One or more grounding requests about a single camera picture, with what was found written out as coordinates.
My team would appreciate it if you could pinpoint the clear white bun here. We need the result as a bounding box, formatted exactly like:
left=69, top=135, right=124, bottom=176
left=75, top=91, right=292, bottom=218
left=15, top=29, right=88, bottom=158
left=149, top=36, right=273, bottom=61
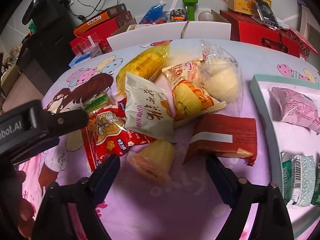
left=199, top=40, right=244, bottom=116

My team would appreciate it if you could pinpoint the white rice cracker packet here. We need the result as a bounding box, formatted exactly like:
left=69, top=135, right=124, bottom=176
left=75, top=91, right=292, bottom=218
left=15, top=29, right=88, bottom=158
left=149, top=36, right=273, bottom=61
left=125, top=72, right=176, bottom=143

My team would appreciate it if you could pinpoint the blue bead bottle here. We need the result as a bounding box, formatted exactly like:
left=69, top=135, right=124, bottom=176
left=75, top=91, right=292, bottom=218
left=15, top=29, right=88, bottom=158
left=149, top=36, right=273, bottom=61
left=139, top=0, right=167, bottom=24

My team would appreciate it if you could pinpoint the yellow jelly cup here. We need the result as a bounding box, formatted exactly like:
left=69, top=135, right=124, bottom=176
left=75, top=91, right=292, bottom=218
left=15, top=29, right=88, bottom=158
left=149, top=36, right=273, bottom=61
left=127, top=140, right=175, bottom=186

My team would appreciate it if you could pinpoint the colourful toy pile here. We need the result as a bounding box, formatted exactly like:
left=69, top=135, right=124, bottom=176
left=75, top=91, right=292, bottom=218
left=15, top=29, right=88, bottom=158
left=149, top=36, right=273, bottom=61
left=170, top=9, right=189, bottom=22

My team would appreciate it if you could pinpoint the yellow soft bread packet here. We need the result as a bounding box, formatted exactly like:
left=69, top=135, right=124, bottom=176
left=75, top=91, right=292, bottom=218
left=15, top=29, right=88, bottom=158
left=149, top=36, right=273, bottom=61
left=116, top=40, right=171, bottom=96

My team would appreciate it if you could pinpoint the orange egg cake packet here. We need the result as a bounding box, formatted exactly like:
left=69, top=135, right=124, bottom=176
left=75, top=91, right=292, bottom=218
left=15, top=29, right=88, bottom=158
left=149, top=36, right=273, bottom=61
left=162, top=59, right=227, bottom=128

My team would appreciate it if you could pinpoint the white cardboard box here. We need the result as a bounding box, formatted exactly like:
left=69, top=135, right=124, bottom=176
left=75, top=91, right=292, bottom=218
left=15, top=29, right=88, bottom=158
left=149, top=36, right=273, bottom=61
left=107, top=10, right=231, bottom=51

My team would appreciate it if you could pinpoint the black smartphone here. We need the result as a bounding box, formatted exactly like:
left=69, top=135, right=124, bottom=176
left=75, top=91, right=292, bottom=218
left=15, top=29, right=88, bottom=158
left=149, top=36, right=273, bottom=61
left=254, top=0, right=279, bottom=30

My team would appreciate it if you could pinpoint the blue tissue pack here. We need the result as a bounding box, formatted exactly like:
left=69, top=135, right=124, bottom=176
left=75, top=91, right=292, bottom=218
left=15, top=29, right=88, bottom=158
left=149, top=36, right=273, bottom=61
left=69, top=53, right=93, bottom=68

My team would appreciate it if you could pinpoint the cartoon couple printed tablecloth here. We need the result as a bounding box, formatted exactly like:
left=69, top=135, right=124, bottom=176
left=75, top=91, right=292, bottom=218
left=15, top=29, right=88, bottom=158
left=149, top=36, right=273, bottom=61
left=21, top=40, right=318, bottom=239

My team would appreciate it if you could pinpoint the clear acrylic box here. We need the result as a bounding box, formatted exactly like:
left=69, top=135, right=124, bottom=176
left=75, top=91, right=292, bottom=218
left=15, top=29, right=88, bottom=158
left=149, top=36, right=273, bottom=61
left=70, top=33, right=100, bottom=55

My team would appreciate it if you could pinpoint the green dumbbell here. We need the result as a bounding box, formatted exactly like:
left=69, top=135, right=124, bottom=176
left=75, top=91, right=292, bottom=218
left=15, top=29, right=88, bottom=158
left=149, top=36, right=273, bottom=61
left=182, top=0, right=199, bottom=21

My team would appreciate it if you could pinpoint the red waffle biscuit packet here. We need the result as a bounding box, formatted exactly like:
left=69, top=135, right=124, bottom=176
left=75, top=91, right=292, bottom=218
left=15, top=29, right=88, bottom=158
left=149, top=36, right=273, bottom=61
left=81, top=98, right=155, bottom=172

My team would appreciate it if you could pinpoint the large red gift box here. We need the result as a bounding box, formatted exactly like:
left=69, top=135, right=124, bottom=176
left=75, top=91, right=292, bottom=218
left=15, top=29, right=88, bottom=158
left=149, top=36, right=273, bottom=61
left=220, top=10, right=300, bottom=57

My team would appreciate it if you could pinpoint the pink snack packet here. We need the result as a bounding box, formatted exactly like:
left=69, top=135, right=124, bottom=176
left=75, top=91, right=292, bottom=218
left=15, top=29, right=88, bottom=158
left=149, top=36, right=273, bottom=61
left=271, top=87, right=319, bottom=134

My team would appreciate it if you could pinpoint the green small cake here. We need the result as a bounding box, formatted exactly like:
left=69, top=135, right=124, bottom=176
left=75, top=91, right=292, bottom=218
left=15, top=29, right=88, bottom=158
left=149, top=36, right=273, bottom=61
left=82, top=87, right=113, bottom=116

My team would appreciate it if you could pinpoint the dark red snack packet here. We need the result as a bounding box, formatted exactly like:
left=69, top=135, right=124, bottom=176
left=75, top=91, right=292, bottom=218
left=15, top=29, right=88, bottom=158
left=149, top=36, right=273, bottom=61
left=183, top=114, right=258, bottom=166

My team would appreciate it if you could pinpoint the pale green barcode snack packet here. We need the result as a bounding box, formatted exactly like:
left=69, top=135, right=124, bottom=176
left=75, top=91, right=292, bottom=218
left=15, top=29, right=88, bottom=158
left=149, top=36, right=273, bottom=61
left=281, top=152, right=316, bottom=207

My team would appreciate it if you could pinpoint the white card box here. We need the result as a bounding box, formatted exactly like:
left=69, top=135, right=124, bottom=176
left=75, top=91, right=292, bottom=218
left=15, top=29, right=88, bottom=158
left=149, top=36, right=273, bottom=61
left=126, top=24, right=152, bottom=32

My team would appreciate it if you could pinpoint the orange flat box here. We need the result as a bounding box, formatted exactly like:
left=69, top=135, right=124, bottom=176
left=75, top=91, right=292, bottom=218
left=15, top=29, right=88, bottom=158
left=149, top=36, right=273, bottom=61
left=73, top=3, right=127, bottom=36

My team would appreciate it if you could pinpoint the white tray with teal rim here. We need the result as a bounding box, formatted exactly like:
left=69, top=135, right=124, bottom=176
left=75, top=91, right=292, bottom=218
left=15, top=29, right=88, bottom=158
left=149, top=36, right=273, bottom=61
left=249, top=73, right=320, bottom=239

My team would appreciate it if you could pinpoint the red box on left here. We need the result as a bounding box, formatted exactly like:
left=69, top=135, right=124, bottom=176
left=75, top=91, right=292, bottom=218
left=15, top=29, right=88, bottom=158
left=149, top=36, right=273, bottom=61
left=77, top=11, right=133, bottom=54

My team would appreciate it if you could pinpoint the person's left hand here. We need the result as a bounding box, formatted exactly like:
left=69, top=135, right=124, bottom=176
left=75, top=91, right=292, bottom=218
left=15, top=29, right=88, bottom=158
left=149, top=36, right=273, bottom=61
left=1, top=163, right=35, bottom=239

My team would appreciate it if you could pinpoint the clear round bottle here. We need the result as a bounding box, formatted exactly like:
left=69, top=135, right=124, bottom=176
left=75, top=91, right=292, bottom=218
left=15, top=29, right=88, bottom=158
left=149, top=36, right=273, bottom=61
left=198, top=11, right=214, bottom=22

